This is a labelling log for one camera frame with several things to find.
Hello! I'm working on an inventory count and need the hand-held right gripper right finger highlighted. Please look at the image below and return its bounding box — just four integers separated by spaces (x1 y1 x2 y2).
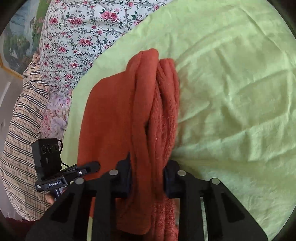
163 160 269 241

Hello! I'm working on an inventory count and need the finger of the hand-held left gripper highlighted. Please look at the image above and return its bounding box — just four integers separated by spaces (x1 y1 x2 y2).
61 161 101 179

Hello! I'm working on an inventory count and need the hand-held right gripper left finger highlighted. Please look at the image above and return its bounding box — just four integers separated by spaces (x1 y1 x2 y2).
25 160 133 241

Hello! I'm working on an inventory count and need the orange knit sweater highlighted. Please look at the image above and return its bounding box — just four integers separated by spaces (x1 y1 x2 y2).
77 48 181 241

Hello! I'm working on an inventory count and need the beige plaid blanket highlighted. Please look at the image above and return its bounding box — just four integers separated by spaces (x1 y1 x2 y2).
0 54 56 222

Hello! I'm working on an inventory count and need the pink floral ruffled pillow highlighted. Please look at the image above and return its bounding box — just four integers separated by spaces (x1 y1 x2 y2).
40 89 72 142

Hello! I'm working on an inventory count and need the dark red cloth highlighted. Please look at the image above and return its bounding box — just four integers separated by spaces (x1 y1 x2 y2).
3 217 37 241

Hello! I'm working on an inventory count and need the light green bed sheet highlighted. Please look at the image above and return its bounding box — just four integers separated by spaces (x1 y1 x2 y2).
62 0 296 241

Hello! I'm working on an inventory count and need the white floral quilt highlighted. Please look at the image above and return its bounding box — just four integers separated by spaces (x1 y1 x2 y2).
38 0 174 91

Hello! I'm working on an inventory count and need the framed landscape wall picture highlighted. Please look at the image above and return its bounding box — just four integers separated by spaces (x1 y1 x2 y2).
0 0 50 79

